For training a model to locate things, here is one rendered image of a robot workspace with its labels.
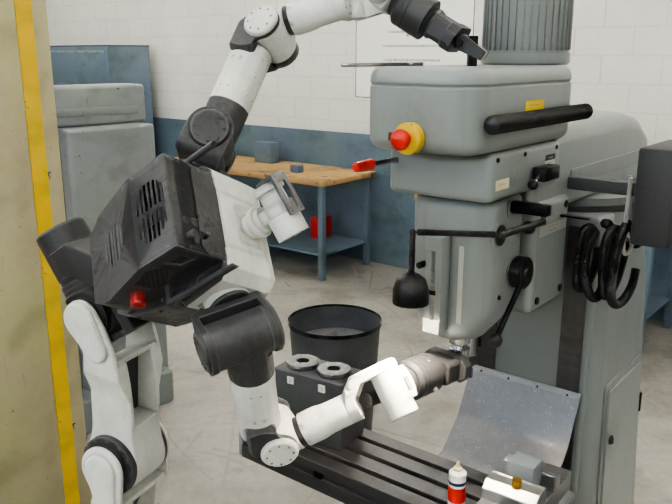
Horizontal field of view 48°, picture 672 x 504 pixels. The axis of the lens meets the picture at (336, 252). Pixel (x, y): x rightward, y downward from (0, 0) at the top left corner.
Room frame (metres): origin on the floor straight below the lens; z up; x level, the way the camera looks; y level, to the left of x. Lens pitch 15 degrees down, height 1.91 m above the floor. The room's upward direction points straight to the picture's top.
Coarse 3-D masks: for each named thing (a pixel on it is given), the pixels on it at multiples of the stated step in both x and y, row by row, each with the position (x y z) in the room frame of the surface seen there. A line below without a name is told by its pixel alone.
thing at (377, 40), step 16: (448, 0) 6.48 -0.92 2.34; (464, 0) 6.39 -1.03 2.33; (384, 16) 6.88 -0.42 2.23; (448, 16) 6.47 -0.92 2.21; (464, 16) 6.38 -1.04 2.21; (368, 32) 6.98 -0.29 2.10; (384, 32) 6.87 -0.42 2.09; (400, 32) 6.77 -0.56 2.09; (368, 48) 6.98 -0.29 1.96; (384, 48) 6.87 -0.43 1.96; (400, 48) 6.77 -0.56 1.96; (416, 48) 6.66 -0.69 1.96; (432, 48) 6.56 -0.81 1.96; (432, 64) 6.56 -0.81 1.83; (448, 64) 6.46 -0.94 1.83; (464, 64) 6.37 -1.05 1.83; (368, 80) 6.98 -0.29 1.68; (368, 96) 6.98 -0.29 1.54
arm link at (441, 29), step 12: (420, 0) 1.62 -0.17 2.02; (432, 0) 1.62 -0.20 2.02; (408, 12) 1.61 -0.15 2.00; (420, 12) 1.61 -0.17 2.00; (432, 12) 1.62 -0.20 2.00; (444, 12) 1.64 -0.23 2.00; (408, 24) 1.62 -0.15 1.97; (420, 24) 1.61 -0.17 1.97; (432, 24) 1.60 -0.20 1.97; (444, 24) 1.59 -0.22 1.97; (456, 24) 1.58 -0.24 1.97; (408, 36) 1.66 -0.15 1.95; (420, 36) 1.66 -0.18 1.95; (432, 36) 1.60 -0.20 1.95; (444, 36) 1.57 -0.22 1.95; (456, 36) 1.57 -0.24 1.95; (444, 48) 1.58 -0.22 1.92
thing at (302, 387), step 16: (288, 368) 1.90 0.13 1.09; (304, 368) 1.88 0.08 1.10; (320, 368) 1.87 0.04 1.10; (336, 368) 1.88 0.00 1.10; (352, 368) 1.90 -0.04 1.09; (288, 384) 1.87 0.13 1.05; (304, 384) 1.85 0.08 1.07; (320, 384) 1.82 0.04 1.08; (336, 384) 1.80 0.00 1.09; (288, 400) 1.87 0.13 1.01; (304, 400) 1.85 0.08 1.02; (320, 400) 1.82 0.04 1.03; (336, 432) 1.79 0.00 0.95; (352, 432) 1.83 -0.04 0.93; (336, 448) 1.79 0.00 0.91
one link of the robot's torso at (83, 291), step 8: (72, 288) 1.56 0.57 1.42; (80, 288) 1.55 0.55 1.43; (88, 288) 1.55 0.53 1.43; (72, 296) 1.56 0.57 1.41; (80, 296) 1.55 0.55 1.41; (88, 296) 1.54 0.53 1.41; (96, 304) 1.53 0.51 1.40; (104, 312) 1.52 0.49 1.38; (112, 312) 1.54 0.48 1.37; (104, 320) 1.53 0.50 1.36; (112, 320) 1.53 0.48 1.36; (112, 328) 1.54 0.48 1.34; (120, 328) 1.55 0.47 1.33
